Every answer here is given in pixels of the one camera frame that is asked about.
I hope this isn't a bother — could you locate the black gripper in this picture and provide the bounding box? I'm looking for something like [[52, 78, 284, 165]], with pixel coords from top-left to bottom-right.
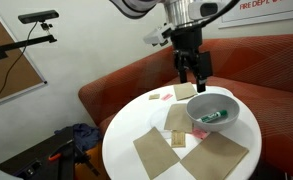
[[170, 26, 214, 94]]

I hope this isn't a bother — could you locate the green dry erase marker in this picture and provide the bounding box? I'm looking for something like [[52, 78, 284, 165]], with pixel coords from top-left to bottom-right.
[[196, 109, 229, 124]]

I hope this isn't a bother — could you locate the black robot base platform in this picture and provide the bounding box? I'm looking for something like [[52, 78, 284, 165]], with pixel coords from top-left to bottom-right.
[[0, 126, 77, 180]]

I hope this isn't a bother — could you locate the grey round bowl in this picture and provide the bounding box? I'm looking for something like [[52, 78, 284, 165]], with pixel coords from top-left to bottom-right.
[[185, 92, 241, 133]]

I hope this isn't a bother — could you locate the brown paper napkin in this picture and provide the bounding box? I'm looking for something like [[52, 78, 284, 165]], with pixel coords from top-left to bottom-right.
[[180, 131, 250, 180], [173, 81, 199, 102], [132, 126, 181, 180], [163, 103, 194, 134]]

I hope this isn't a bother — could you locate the pink sweetener packet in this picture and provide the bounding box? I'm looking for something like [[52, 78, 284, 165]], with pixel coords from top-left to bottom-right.
[[160, 93, 174, 102], [191, 127, 210, 140]]

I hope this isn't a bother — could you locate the orange patterned sofa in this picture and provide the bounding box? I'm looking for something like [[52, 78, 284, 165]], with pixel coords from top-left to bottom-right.
[[77, 33, 293, 180]]

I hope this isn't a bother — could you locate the printed brown paper packet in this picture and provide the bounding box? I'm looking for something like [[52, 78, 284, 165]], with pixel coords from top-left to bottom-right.
[[170, 129, 187, 149]]

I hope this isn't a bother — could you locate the round white table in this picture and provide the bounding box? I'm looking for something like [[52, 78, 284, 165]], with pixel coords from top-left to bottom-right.
[[101, 83, 263, 180]]

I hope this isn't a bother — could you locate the crumpled blue cloth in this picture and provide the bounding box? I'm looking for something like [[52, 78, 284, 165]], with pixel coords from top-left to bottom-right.
[[54, 123, 104, 153]]

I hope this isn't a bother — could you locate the black orange bar clamp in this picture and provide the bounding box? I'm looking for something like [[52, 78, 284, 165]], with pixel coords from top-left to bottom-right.
[[47, 138, 102, 180]]

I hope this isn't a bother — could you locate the framed brown corkboard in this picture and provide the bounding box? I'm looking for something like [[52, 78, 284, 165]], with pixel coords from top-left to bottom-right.
[[0, 2, 48, 109]]

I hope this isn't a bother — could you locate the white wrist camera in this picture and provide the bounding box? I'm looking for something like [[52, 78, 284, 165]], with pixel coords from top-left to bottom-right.
[[142, 23, 174, 47]]

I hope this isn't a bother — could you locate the white framed wall poster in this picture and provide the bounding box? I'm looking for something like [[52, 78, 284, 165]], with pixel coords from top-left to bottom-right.
[[218, 0, 293, 29]]

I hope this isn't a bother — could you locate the black stereo camera bar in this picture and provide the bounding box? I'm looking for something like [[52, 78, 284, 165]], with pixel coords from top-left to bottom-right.
[[17, 9, 60, 25]]

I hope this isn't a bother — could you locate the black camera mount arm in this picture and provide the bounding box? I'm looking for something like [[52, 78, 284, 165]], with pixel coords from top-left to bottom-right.
[[0, 21, 58, 65]]

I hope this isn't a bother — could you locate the thin black camera cable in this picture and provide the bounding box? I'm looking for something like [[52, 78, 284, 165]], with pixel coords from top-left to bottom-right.
[[0, 21, 40, 113]]

